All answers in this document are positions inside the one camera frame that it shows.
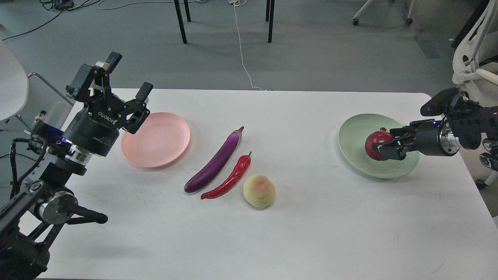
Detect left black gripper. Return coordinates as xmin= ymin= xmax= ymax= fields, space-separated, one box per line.
xmin=63 ymin=52 xmax=153 ymax=156

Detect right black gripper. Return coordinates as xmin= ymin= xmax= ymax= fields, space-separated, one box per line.
xmin=372 ymin=121 xmax=460 ymax=161

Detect red pomegranate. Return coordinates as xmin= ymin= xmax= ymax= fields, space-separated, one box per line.
xmin=365 ymin=127 xmax=395 ymax=161

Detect purple eggplant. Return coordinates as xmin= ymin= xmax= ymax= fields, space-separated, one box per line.
xmin=184 ymin=126 xmax=244 ymax=193

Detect red chili pepper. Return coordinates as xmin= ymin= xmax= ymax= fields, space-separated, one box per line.
xmin=200 ymin=151 xmax=252 ymax=199

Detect yellow-pink peach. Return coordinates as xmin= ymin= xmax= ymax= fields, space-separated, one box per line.
xmin=242 ymin=174 xmax=276 ymax=208

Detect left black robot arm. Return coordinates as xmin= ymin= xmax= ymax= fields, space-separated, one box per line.
xmin=0 ymin=52 xmax=153 ymax=280

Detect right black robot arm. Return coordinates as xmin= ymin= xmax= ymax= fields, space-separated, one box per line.
xmin=365 ymin=87 xmax=497 ymax=171

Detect green plate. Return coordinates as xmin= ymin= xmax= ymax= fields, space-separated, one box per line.
xmin=338 ymin=113 xmax=420 ymax=179

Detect pink plate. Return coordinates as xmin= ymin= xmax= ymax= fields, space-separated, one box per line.
xmin=121 ymin=113 xmax=191 ymax=168

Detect white chair left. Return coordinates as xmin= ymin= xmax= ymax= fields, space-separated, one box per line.
xmin=0 ymin=40 xmax=75 ymax=133

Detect black table leg left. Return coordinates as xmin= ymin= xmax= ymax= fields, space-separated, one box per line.
xmin=173 ymin=0 xmax=191 ymax=44

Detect black table leg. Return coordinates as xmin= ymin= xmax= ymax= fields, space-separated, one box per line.
xmin=265 ymin=0 xmax=275 ymax=43
xmin=173 ymin=0 xmax=191 ymax=44

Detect white office chair right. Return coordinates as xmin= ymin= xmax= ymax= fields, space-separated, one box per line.
xmin=452 ymin=0 xmax=497 ymax=103

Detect white chair base with casters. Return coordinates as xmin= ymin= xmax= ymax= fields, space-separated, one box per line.
xmin=351 ymin=0 xmax=418 ymax=26

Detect black table leg right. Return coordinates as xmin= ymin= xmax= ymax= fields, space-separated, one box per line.
xmin=265 ymin=0 xmax=275 ymax=43

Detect black floor cables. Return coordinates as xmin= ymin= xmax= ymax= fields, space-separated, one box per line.
xmin=0 ymin=0 xmax=102 ymax=41

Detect white floor cable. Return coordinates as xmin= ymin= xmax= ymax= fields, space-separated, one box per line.
xmin=228 ymin=0 xmax=269 ymax=91

